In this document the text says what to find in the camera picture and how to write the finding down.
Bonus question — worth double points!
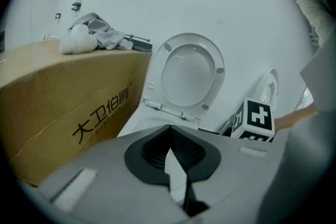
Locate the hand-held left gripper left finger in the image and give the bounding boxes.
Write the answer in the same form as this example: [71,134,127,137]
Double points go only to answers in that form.
[38,125,190,224]

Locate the white smart toilet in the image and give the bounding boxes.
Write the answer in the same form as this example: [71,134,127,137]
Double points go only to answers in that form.
[258,69,315,115]

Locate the grey cloth pile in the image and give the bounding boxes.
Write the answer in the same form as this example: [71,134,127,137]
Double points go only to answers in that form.
[67,12,127,51]

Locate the white ceramic toilet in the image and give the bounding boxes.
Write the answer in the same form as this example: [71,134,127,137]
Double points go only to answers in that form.
[117,33,226,140]

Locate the large brown cardboard box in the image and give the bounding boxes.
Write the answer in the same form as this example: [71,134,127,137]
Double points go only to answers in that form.
[0,39,153,187]

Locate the person's right forearm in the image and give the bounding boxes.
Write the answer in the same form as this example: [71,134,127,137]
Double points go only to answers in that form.
[272,104,319,132]

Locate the dark grey tray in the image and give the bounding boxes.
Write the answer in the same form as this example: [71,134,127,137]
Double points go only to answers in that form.
[123,33,153,54]

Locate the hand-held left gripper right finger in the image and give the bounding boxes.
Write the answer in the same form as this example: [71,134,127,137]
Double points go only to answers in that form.
[171,125,288,208]

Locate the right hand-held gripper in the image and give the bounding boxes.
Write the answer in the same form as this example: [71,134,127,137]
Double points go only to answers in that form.
[219,97,276,143]

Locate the person's white shirt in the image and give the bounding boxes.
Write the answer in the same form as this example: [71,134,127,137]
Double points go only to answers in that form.
[262,0,336,224]

